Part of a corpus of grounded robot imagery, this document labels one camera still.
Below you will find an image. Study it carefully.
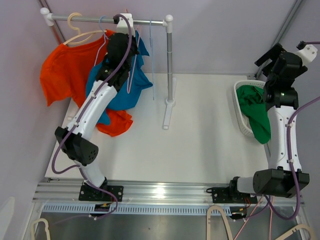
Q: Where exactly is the green t shirt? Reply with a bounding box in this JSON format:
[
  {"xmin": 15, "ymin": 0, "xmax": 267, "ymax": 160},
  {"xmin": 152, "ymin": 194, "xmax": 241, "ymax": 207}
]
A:
[{"xmin": 236, "ymin": 85, "xmax": 271, "ymax": 145}]

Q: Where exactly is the light blue wire hanger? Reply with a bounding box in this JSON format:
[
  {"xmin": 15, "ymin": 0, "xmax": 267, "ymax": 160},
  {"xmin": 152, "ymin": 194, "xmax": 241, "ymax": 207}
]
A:
[{"xmin": 149, "ymin": 19, "xmax": 156, "ymax": 101}]

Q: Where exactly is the pink wire hanger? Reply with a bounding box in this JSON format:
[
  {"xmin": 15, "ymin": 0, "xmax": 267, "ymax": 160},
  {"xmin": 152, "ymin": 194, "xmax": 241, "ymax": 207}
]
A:
[{"xmin": 126, "ymin": 25, "xmax": 141, "ymax": 94}]

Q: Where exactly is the blue t shirt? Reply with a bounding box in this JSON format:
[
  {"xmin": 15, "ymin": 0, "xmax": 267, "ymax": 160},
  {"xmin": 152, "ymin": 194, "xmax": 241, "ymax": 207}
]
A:
[{"xmin": 85, "ymin": 32, "xmax": 153, "ymax": 126}]

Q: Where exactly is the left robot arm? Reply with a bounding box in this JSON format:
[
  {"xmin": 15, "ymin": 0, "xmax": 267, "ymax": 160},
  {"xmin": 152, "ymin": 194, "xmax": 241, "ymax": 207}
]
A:
[{"xmin": 54, "ymin": 32, "xmax": 139, "ymax": 201}]

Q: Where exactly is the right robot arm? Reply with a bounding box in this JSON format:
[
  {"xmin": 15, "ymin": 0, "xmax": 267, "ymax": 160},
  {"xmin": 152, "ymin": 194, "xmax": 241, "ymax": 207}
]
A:
[{"xmin": 227, "ymin": 41, "xmax": 318, "ymax": 203}]

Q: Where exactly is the cream plastic hanger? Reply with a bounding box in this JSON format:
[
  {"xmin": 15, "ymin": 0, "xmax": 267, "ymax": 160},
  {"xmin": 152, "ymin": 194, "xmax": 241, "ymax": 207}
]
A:
[{"xmin": 62, "ymin": 12, "xmax": 106, "ymax": 46}]

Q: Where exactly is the orange t shirt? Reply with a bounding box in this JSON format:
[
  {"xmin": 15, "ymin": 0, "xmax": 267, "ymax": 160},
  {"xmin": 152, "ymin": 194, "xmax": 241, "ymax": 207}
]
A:
[{"xmin": 39, "ymin": 37, "xmax": 133, "ymax": 137}]

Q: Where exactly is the cream hanger bottom middle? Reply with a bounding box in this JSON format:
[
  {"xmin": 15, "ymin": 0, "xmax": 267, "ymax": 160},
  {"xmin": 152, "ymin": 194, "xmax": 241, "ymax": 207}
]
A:
[{"xmin": 205, "ymin": 205, "xmax": 234, "ymax": 240}]

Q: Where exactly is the cream hanger bottom right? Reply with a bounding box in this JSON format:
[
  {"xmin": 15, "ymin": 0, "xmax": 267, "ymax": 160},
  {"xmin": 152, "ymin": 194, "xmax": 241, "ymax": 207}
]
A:
[{"xmin": 275, "ymin": 224, "xmax": 316, "ymax": 240}]

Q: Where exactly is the cream hanger bottom left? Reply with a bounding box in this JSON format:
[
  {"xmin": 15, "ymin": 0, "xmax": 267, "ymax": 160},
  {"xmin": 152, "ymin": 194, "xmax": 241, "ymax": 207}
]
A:
[{"xmin": 29, "ymin": 217, "xmax": 52, "ymax": 240}]

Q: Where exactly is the white perforated basket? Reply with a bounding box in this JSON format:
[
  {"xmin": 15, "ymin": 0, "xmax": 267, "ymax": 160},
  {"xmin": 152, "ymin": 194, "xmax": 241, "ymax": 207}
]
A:
[{"xmin": 233, "ymin": 79, "xmax": 267, "ymax": 138}]

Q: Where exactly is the white clothes rack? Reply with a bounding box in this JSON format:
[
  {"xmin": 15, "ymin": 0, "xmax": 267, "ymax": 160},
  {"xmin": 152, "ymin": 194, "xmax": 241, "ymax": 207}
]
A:
[{"xmin": 39, "ymin": 6, "xmax": 178, "ymax": 130}]

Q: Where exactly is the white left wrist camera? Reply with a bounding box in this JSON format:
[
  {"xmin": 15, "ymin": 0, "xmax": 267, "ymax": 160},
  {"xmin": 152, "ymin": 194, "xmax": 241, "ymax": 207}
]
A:
[{"xmin": 113, "ymin": 13, "xmax": 136, "ymax": 37}]

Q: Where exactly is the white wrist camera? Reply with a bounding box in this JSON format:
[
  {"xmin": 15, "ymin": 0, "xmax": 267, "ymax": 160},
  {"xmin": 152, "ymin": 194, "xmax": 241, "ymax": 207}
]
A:
[
  {"xmin": 294, "ymin": 41, "xmax": 318, "ymax": 66},
  {"xmin": 113, "ymin": 13, "xmax": 136, "ymax": 37}
]

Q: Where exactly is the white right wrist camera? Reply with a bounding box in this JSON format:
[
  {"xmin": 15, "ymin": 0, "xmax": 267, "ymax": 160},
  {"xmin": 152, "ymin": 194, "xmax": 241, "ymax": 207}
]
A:
[{"xmin": 294, "ymin": 41, "xmax": 318, "ymax": 66}]

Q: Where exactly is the pink wire hanger below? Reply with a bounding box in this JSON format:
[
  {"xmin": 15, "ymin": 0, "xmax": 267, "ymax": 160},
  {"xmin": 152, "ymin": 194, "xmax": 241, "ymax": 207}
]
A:
[{"xmin": 234, "ymin": 197, "xmax": 275, "ymax": 240}]

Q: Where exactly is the aluminium mounting rail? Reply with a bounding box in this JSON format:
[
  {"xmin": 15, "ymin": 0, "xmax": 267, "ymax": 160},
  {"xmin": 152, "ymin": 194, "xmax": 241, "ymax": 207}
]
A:
[{"xmin": 32, "ymin": 178, "xmax": 306, "ymax": 217}]

